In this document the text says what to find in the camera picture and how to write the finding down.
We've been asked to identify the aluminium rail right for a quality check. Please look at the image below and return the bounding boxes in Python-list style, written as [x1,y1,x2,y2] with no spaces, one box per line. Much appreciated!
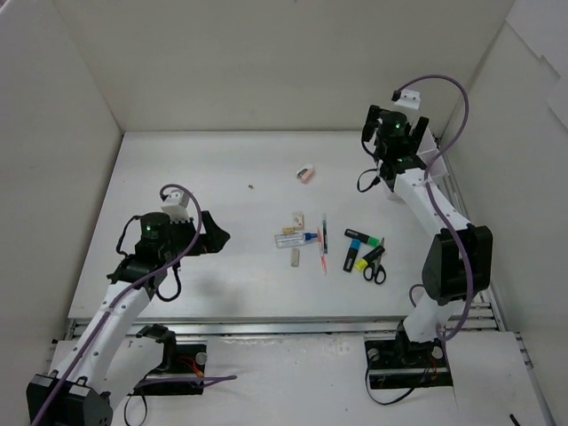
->
[438,158,504,331]

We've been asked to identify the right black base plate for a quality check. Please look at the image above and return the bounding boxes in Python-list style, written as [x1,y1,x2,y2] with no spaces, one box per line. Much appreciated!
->
[364,339,454,391]

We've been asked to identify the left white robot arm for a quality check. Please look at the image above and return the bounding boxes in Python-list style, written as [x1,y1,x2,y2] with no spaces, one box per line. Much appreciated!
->
[26,211,231,425]

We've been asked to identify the blue cap black highlighter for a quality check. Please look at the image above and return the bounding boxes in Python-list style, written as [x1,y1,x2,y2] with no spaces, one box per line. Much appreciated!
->
[343,239,360,272]

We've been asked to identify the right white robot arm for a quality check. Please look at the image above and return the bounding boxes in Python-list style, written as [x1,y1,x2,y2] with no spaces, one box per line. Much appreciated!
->
[361,105,493,366]

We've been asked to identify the yellow cap black highlighter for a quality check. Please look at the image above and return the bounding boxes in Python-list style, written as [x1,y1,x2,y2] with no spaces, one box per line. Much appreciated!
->
[353,246,385,272]

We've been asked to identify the aluminium rail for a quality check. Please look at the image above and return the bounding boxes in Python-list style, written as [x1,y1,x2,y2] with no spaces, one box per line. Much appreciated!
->
[66,315,409,343]
[438,158,504,331]

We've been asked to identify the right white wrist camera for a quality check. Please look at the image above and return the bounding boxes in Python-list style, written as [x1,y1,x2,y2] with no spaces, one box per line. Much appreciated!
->
[391,89,421,111]

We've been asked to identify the green cap black highlighter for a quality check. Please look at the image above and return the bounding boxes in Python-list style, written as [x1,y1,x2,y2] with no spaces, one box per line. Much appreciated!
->
[344,228,382,248]

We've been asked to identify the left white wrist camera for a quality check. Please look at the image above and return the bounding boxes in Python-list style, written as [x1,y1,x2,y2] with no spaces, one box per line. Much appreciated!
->
[161,189,190,223]

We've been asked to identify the green teal pen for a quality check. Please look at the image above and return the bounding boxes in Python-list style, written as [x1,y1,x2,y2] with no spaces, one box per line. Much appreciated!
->
[321,213,328,255]

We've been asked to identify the pink white eraser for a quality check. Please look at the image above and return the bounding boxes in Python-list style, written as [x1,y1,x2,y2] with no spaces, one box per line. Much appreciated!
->
[296,163,315,184]

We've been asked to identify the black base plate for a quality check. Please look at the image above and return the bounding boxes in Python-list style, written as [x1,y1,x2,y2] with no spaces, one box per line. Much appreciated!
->
[364,339,454,391]
[130,343,208,397]

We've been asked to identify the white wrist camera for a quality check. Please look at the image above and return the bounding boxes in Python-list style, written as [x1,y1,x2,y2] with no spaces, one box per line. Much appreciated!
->
[161,189,190,223]
[391,89,421,111]

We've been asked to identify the white compartment organizer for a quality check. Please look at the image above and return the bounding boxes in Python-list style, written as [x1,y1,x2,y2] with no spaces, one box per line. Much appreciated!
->
[376,130,446,201]

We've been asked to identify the black handled scissors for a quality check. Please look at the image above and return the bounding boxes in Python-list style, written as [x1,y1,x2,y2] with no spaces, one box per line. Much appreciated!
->
[363,253,386,285]

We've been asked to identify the red pen with clear cap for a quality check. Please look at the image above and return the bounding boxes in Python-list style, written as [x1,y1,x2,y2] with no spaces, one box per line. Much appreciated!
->
[317,226,327,275]

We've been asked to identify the beige eraser stick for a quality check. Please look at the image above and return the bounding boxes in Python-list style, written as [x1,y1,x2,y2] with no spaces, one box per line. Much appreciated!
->
[290,248,300,267]

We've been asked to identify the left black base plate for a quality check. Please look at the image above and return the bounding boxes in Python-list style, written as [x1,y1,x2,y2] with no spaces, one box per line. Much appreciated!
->
[130,343,208,397]

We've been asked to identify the clear glue bottle blue cap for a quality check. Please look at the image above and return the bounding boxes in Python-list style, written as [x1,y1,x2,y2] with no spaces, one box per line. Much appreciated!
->
[274,232,318,249]

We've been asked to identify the aluminium rail front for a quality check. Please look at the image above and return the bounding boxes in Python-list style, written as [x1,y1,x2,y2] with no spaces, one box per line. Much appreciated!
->
[66,315,409,343]

